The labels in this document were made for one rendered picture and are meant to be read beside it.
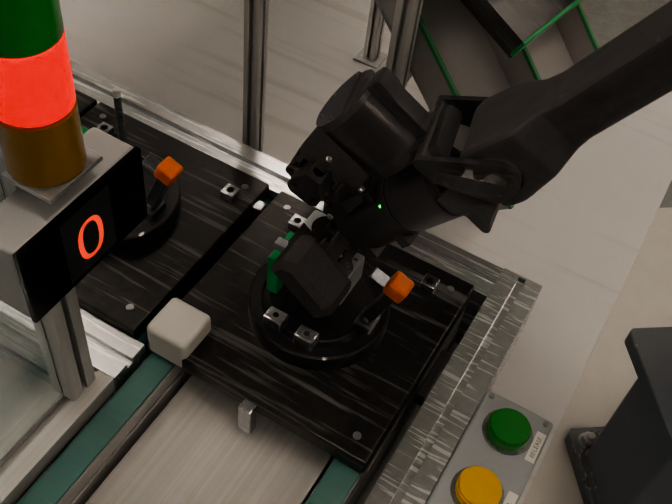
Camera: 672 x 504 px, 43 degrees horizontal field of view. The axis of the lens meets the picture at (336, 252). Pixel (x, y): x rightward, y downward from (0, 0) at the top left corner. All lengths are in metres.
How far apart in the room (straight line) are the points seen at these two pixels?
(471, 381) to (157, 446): 0.31
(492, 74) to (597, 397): 0.38
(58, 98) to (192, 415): 0.42
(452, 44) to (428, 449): 0.43
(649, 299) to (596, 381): 0.15
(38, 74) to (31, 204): 0.11
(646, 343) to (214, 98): 0.70
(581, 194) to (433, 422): 0.49
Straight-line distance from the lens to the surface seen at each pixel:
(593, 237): 1.16
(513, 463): 0.82
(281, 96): 1.26
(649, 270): 1.16
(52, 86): 0.52
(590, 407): 1.00
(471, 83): 0.97
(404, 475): 0.79
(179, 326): 0.83
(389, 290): 0.77
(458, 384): 0.86
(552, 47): 1.13
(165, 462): 0.84
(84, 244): 0.62
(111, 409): 0.83
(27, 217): 0.59
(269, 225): 0.93
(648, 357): 0.80
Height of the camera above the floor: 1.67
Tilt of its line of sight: 50 degrees down
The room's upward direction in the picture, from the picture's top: 8 degrees clockwise
